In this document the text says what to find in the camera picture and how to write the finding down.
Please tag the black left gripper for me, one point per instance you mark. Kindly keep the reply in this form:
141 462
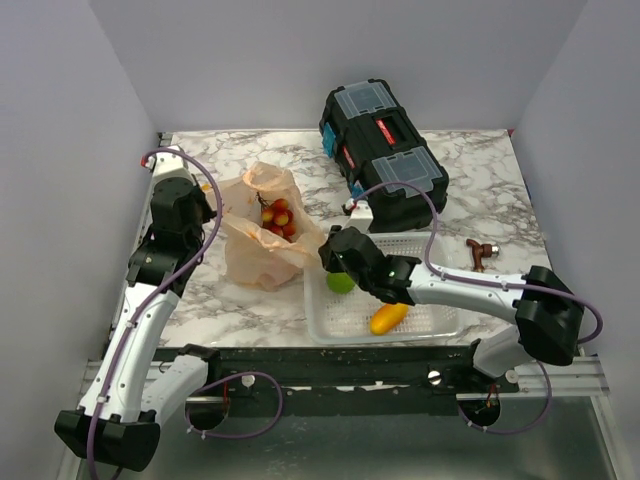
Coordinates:
208 212

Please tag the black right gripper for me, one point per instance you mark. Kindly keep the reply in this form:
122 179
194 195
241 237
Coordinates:
326 253

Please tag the translucent orange plastic bag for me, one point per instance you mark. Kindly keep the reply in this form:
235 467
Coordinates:
256 257

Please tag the red fake lychee bunch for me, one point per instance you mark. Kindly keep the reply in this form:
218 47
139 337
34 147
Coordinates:
277 217

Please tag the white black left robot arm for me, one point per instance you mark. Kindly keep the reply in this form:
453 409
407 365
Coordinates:
118 420

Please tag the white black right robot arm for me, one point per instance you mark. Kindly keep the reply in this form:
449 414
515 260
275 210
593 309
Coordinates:
544 315

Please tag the green fake lime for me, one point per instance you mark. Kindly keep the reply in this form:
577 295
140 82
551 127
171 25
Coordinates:
340 283

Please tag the orange yellow fake mango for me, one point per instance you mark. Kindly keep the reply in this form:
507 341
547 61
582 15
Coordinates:
387 318

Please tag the white plastic basket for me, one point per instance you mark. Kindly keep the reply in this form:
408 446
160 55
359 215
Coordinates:
355 317

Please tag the black plastic toolbox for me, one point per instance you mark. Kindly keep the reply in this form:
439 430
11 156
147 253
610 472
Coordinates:
372 140

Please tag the brown metal fitting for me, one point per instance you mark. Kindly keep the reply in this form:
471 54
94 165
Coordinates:
481 251

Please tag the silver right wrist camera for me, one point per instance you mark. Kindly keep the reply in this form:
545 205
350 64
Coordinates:
360 215

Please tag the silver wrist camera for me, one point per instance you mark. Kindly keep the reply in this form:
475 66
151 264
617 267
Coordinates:
165 165
360 215

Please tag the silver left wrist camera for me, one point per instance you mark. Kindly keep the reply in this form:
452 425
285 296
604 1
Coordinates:
165 165

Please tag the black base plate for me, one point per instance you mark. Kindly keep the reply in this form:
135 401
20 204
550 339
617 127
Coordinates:
351 381

